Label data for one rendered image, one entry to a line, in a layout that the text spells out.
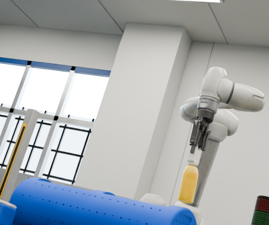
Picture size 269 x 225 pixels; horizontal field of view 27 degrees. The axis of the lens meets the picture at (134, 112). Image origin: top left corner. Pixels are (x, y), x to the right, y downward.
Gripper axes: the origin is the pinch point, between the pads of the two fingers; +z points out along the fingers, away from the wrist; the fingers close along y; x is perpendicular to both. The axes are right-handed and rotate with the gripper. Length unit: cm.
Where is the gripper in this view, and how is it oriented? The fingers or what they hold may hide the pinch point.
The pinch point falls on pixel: (194, 156)
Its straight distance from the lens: 241.4
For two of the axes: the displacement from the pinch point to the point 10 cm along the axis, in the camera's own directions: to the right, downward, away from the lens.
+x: 8.2, 0.8, -5.7
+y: -5.0, -3.8, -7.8
